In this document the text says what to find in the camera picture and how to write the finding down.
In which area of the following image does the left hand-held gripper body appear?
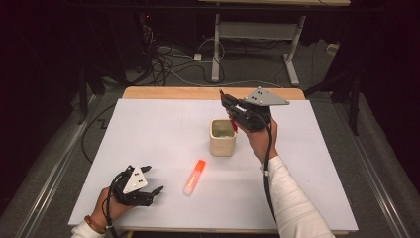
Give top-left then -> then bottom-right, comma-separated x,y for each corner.
110,165 -> 157,207

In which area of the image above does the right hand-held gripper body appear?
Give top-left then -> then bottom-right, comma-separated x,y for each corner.
237,86 -> 291,132

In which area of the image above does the red pen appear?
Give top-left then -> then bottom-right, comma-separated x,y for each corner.
219,88 -> 239,134

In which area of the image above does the cream ceramic cup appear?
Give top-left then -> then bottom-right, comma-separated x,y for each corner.
209,118 -> 238,158

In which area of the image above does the person's left hand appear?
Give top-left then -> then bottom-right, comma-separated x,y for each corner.
90,186 -> 133,226

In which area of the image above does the person's right hand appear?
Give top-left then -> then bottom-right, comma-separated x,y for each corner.
246,118 -> 278,165

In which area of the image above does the white table cover board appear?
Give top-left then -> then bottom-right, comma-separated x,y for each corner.
67,98 -> 360,232

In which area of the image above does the orange highlighter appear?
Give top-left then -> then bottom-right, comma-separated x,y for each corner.
182,159 -> 207,196

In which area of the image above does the dark equipment with red light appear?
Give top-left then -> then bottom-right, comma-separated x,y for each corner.
132,11 -> 157,54

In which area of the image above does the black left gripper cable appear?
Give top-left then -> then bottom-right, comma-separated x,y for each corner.
104,172 -> 121,238

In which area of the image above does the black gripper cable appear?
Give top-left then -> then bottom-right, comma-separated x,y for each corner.
262,113 -> 277,223
104,172 -> 121,238

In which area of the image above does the brown bead bracelet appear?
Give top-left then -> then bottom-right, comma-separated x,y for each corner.
83,214 -> 107,235

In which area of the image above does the black floor cable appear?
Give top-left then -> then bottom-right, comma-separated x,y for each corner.
80,102 -> 117,165

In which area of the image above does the white metal desk frame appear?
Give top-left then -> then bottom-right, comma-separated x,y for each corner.
210,13 -> 307,87

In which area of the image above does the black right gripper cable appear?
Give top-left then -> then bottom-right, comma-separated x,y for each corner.
262,113 -> 277,223

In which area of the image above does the tangle of floor cables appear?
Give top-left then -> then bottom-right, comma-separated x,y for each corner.
138,23 -> 285,88

